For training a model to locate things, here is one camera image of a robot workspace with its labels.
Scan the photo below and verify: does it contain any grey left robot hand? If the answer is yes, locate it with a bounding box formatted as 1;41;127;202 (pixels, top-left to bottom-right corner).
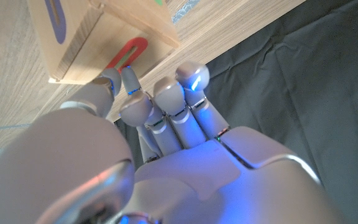
0;60;347;224

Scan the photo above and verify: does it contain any green round coin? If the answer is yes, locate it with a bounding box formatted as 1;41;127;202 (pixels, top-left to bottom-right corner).
115;46;139;68

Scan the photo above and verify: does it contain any wooden box with coloured slots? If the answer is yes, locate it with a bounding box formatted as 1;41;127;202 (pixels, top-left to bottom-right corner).
26;0;181;85

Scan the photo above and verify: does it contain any black backdrop curtain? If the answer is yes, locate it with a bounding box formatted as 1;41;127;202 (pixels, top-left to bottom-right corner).
113;0;358;224

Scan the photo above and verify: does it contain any grey tape outline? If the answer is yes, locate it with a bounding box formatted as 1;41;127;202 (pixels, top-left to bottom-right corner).
171;0;201;24

